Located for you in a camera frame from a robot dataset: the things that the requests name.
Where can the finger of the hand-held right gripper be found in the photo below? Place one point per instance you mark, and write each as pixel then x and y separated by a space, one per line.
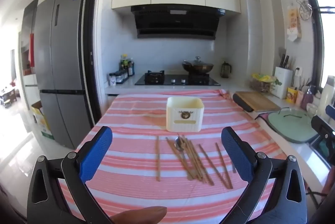
pixel 325 130
pixel 331 110

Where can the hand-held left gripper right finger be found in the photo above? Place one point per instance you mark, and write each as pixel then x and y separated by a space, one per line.
pixel 236 153

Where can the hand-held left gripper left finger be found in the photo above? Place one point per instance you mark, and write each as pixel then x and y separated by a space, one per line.
pixel 96 153

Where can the bunch of wooden chopsticks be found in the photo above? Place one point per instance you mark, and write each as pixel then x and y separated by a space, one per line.
pixel 195 163

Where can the steel spoon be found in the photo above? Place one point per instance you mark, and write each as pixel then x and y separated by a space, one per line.
pixel 178 143

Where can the cream utensil holder box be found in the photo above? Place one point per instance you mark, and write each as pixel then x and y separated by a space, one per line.
pixel 183 114

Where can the person's left hand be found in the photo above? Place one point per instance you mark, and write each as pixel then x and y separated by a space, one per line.
pixel 141 216

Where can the white plastic bottle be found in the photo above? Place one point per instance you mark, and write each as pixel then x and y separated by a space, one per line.
pixel 327 98

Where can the small white bowl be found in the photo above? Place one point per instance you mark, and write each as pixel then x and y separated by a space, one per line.
pixel 312 109

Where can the purple soap bottle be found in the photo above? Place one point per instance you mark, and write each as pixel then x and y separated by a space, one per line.
pixel 307 98

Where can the pale green lid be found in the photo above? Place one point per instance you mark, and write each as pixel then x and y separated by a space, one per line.
pixel 290 124

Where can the pink white striped cloth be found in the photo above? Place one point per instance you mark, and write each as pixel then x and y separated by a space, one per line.
pixel 136 161

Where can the yellow snack packet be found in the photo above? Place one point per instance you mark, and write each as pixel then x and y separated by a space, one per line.
pixel 291 95

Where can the pink cloth black trim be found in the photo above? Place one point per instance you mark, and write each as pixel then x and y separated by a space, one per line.
pixel 261 117

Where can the black oblong bar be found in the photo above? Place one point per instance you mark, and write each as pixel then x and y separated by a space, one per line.
pixel 242 103

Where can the white knife block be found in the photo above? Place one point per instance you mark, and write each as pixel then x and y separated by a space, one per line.
pixel 282 82

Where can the wooden cutting board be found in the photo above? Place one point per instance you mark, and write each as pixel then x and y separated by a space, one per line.
pixel 261 101

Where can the yellow cardboard box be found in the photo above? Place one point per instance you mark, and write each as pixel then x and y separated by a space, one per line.
pixel 42 122

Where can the white printed jar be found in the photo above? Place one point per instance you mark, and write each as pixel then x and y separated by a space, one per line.
pixel 112 80

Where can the yellow plastic bag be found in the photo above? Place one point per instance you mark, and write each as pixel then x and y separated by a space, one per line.
pixel 263 78

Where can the dark glass pitcher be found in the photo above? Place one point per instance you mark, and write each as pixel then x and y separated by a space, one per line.
pixel 225 71

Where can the dark sauce bottle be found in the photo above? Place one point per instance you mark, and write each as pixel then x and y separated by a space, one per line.
pixel 131 68

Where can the dark wok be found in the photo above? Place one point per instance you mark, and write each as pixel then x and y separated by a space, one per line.
pixel 197 69

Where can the yellow cap sauce bottle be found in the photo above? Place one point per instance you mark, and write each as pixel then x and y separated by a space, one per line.
pixel 124 64

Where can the black gas stove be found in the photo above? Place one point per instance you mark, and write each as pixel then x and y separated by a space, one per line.
pixel 178 80

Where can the glass wok lid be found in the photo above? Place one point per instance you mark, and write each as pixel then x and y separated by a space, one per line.
pixel 198 62

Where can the grey refrigerator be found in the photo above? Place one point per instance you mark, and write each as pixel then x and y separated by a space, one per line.
pixel 62 56

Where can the low wooden table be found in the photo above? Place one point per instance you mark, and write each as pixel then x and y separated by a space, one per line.
pixel 7 96

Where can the red hanging cloth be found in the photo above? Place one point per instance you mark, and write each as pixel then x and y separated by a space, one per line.
pixel 31 50

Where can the black range hood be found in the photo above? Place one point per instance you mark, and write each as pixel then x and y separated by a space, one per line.
pixel 178 22

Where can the dark window frame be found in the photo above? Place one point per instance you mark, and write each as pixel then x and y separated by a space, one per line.
pixel 318 30

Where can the hanging wall ornament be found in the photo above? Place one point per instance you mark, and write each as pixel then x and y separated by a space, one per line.
pixel 293 22

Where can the black door frame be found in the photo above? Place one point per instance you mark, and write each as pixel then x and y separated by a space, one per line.
pixel 91 43

